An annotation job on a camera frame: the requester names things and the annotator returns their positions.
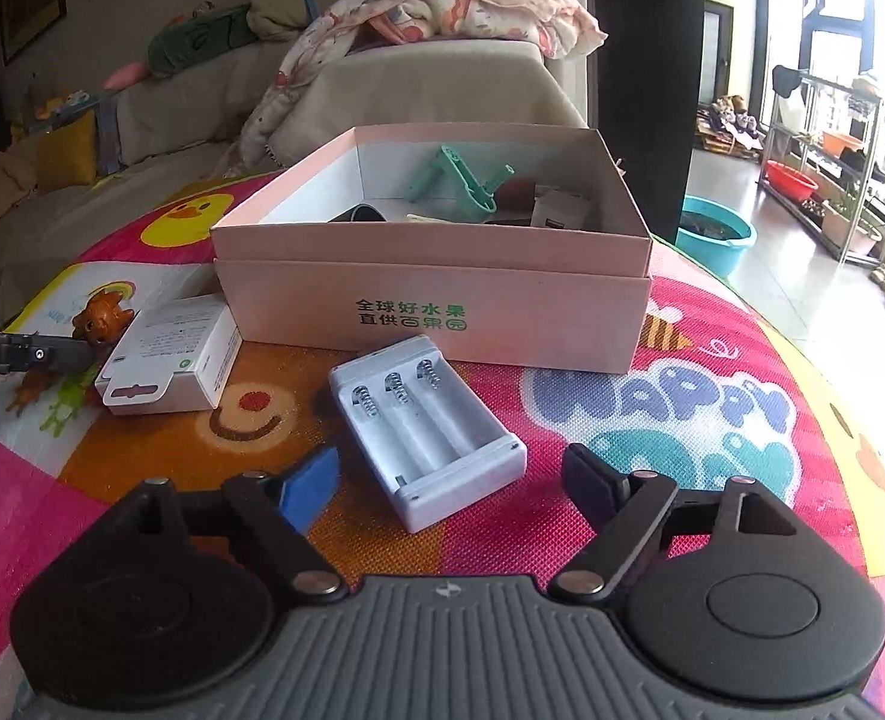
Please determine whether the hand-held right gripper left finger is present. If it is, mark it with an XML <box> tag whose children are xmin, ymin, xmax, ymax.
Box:
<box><xmin>116</xmin><ymin>445</ymin><xmax>347</xmax><ymax>605</ymax></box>

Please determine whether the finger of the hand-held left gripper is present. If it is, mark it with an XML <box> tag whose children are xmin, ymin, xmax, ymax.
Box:
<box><xmin>7</xmin><ymin>331</ymin><xmax>102</xmax><ymax>374</ymax></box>

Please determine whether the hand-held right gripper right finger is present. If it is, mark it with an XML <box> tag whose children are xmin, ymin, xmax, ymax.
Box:
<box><xmin>548</xmin><ymin>442</ymin><xmax>797</xmax><ymax>605</ymax></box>

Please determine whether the orange toy figure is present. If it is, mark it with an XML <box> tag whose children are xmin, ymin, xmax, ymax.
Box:
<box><xmin>71</xmin><ymin>294</ymin><xmax>132</xmax><ymax>350</ymax></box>

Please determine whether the white packaging box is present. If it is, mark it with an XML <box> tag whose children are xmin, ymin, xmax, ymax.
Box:
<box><xmin>95</xmin><ymin>295</ymin><xmax>243</xmax><ymax>417</ymax></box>

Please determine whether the white battery charger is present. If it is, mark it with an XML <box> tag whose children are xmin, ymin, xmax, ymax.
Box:
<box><xmin>328</xmin><ymin>335</ymin><xmax>528</xmax><ymax>535</ymax></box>

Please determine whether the pink cardboard box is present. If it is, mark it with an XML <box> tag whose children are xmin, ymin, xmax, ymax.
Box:
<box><xmin>209</xmin><ymin>126</ymin><xmax>655</xmax><ymax>376</ymax></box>

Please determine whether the white cube charger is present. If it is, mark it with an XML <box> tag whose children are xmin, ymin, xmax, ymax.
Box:
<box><xmin>530</xmin><ymin>190</ymin><xmax>593</xmax><ymax>232</ymax></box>

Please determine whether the teal tube squeezer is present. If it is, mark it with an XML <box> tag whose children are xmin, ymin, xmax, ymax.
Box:
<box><xmin>404</xmin><ymin>146</ymin><xmax>517</xmax><ymax>224</ymax></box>

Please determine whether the colourful cartoon play mat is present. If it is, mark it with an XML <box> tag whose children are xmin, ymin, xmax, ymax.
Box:
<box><xmin>0</xmin><ymin>165</ymin><xmax>885</xmax><ymax>720</ymax></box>

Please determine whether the yellow cushion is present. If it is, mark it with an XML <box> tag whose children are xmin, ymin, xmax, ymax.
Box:
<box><xmin>33</xmin><ymin>112</ymin><xmax>102</xmax><ymax>192</ymax></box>

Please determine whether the teal plastic basin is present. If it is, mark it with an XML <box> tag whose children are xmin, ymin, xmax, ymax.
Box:
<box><xmin>674</xmin><ymin>195</ymin><xmax>758</xmax><ymax>278</ymax></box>

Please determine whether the green plush toy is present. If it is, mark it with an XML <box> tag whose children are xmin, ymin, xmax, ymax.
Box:
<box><xmin>146</xmin><ymin>4</ymin><xmax>259</xmax><ymax>80</ymax></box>

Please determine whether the red plastic basin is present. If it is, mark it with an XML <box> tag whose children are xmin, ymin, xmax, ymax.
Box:
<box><xmin>764</xmin><ymin>160</ymin><xmax>820</xmax><ymax>203</ymax></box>

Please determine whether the beige planter box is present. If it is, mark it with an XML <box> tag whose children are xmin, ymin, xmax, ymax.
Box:
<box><xmin>821</xmin><ymin>199</ymin><xmax>882</xmax><ymax>256</ymax></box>

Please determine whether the pile of plush toys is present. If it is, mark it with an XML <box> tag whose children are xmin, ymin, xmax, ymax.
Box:
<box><xmin>701</xmin><ymin>94</ymin><xmax>766</xmax><ymax>158</ymax></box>

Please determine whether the beige pillow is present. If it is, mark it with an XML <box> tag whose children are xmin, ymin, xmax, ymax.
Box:
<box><xmin>251</xmin><ymin>0</ymin><xmax>323</xmax><ymax>42</ymax></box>

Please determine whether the beige covered sofa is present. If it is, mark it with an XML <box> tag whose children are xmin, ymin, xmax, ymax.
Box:
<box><xmin>0</xmin><ymin>37</ymin><xmax>589</xmax><ymax>316</ymax></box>

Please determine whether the metal shelf rack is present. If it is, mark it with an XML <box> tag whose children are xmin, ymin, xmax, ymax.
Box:
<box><xmin>761</xmin><ymin>67</ymin><xmax>885</xmax><ymax>267</ymax></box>

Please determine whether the floral pink blanket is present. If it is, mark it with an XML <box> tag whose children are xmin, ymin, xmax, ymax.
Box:
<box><xmin>236</xmin><ymin>0</ymin><xmax>608</xmax><ymax>166</ymax></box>

